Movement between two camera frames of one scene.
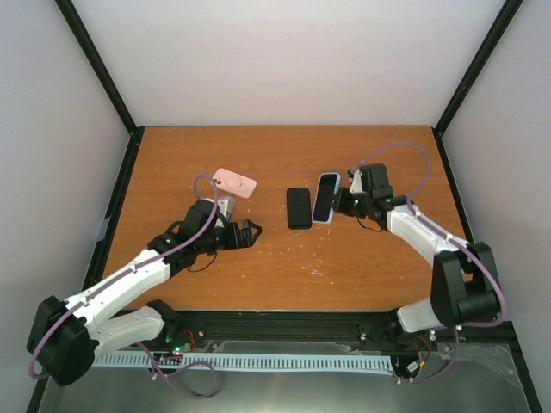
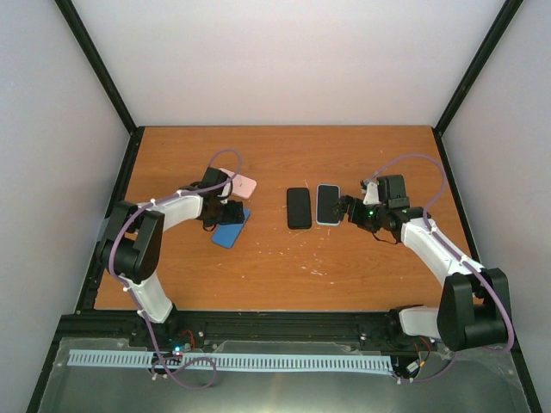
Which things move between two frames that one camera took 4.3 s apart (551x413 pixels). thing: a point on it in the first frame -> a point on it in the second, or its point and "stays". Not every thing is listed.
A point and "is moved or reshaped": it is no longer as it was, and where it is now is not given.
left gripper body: (225, 243) -> (223, 216)
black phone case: (299, 209) stays
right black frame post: (470, 76) stays
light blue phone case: (328, 185) is moved or reshaped
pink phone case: (234, 183) stays
